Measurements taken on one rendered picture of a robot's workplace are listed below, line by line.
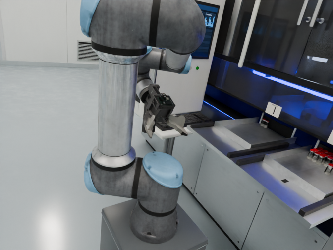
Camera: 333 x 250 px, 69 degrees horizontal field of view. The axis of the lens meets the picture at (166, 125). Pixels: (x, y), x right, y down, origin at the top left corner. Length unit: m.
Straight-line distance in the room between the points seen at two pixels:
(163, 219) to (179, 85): 0.98
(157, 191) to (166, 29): 0.40
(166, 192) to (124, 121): 0.22
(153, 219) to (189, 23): 0.51
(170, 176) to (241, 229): 1.15
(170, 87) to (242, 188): 0.77
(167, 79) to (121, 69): 0.95
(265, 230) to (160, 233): 0.95
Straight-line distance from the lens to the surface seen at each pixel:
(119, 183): 0.66
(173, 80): 1.48
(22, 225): 1.95
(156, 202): 0.68
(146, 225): 0.74
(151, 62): 0.87
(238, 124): 1.44
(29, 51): 5.88
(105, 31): 0.49
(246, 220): 1.68
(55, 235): 1.85
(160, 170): 0.63
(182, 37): 0.49
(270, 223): 1.55
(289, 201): 0.94
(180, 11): 0.48
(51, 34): 5.84
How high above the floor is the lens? 1.38
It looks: 24 degrees down
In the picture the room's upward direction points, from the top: 9 degrees clockwise
